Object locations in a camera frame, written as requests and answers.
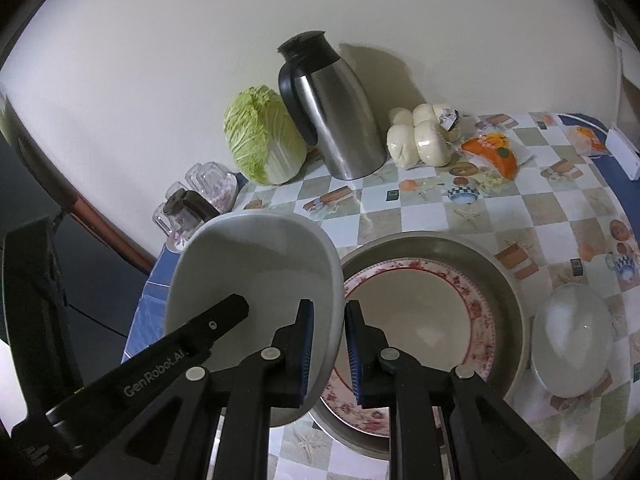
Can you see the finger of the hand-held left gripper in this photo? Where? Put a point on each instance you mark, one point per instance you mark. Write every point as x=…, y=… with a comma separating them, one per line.
x=200, y=332

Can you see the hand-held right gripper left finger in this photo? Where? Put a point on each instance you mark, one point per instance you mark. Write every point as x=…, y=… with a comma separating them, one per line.
x=305, y=350

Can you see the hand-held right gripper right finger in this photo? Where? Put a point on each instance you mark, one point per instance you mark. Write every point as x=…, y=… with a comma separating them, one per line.
x=353, y=355

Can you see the pink floral rim plate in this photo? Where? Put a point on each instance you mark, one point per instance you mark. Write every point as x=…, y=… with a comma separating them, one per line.
x=425, y=310

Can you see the large white bowl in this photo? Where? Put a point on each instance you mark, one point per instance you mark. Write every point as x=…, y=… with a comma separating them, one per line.
x=250, y=260

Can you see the large stainless steel plate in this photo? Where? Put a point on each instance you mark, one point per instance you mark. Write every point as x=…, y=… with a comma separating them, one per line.
x=510, y=310

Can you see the plain white plate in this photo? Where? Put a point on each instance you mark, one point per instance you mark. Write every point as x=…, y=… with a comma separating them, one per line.
x=572, y=340

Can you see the clear glass mug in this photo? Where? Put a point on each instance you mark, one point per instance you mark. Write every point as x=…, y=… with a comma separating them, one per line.
x=172, y=230

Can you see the brown-lidded glass jar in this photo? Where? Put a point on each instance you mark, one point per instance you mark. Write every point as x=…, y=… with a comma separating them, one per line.
x=190, y=205

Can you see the pink print glass cup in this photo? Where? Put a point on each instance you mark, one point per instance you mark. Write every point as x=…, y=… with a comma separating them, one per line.
x=212, y=185

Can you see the napa cabbage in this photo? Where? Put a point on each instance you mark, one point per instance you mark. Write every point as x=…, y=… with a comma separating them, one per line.
x=260, y=135

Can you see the stainless steel thermos jug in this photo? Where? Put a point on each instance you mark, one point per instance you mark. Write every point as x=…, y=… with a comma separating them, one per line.
x=340, y=125

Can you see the orange snack packet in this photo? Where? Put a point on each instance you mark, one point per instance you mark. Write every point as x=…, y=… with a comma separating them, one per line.
x=492, y=152
x=586, y=140

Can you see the wrapped white steamed bun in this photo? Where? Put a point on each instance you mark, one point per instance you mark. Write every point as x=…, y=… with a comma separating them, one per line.
x=445, y=115

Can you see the white power adapter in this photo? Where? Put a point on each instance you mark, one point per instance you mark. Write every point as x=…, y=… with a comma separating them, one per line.
x=625, y=155

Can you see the brown wooden rail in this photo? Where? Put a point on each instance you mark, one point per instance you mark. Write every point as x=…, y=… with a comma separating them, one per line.
x=100, y=232

